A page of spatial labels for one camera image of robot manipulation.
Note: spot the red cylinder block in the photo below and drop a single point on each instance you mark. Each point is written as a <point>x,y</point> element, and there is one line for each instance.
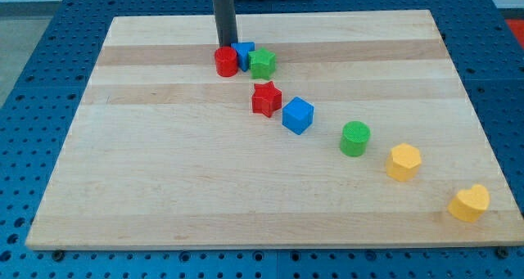
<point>226,61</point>

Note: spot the red star block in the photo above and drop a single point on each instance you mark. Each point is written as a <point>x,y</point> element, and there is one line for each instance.
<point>266,99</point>

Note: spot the blue cube block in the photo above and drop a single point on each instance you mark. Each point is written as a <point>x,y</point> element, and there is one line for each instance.
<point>297,115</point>

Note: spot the yellow heart block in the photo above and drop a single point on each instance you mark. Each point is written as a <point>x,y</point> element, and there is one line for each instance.
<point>469,205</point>

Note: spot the green star block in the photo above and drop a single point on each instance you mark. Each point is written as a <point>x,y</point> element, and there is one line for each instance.
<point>262,63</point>

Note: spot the blue triangle block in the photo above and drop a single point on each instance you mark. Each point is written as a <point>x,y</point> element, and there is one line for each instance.
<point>243,50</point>

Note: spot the light wooden board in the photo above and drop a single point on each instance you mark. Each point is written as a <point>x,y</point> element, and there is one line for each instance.
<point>164,154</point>

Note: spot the yellow hexagon block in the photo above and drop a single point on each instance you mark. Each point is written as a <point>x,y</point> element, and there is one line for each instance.
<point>403,162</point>

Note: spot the green cylinder block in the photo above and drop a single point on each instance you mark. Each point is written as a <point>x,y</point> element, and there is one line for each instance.
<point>354,138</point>

